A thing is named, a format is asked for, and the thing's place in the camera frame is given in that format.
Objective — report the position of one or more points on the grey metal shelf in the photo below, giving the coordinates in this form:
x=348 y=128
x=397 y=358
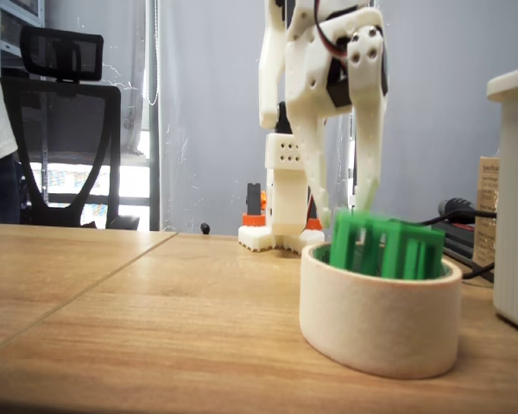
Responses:
x=23 y=17

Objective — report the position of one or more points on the brown cardboard box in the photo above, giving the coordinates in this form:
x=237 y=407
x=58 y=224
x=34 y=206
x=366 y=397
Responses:
x=487 y=207

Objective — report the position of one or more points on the small black knob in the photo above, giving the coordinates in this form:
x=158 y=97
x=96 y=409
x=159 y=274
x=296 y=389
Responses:
x=205 y=228

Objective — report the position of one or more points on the orange table clamp black knob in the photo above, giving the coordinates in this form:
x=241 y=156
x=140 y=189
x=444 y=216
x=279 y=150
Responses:
x=314 y=225
x=254 y=198

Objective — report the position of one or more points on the beige masking tape roll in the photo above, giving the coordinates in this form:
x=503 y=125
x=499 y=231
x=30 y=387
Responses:
x=380 y=328

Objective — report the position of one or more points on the green hexagonal printed component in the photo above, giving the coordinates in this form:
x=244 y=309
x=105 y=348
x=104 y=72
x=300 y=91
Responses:
x=397 y=254

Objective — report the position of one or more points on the black power strip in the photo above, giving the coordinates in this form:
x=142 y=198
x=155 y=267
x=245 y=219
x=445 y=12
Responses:
x=457 y=246

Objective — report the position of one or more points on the black mesh office chair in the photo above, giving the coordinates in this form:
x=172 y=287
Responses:
x=65 y=56

